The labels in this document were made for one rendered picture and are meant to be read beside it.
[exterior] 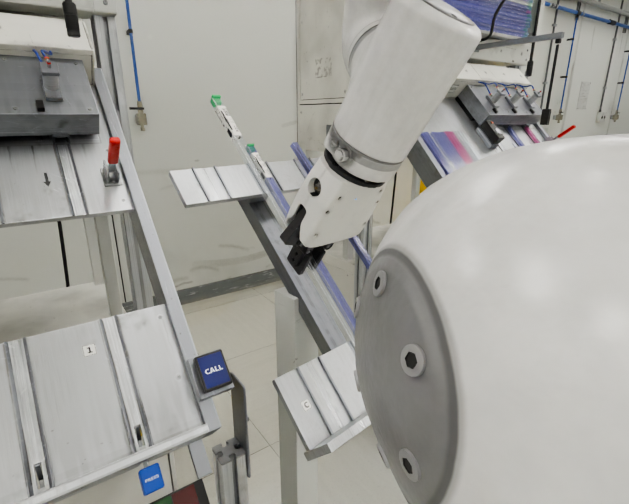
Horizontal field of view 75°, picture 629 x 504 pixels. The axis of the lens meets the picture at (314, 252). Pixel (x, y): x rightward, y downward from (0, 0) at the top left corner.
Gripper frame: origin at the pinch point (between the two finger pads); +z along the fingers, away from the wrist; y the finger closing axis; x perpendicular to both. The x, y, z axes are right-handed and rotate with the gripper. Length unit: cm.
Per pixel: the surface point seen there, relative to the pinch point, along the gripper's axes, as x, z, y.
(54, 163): 39.6, 14.2, -19.3
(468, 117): 36, 3, 99
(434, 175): 20, 10, 66
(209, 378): -4.2, 17.0, -12.4
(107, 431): -3.1, 22.6, -24.9
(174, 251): 127, 156, 63
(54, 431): -0.3, 22.5, -30.0
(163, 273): 14.6, 16.8, -11.0
